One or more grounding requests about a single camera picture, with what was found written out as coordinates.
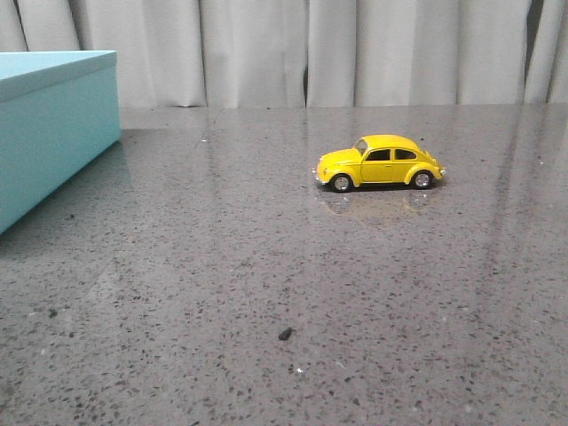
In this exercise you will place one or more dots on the yellow toy beetle car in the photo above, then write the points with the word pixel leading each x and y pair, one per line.
pixel 378 159

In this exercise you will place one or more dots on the light blue storage box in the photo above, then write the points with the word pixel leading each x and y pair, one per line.
pixel 59 111

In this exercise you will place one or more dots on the small black debris piece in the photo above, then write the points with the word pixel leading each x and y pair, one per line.
pixel 285 334

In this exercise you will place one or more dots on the white pleated curtain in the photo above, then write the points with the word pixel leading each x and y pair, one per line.
pixel 310 53

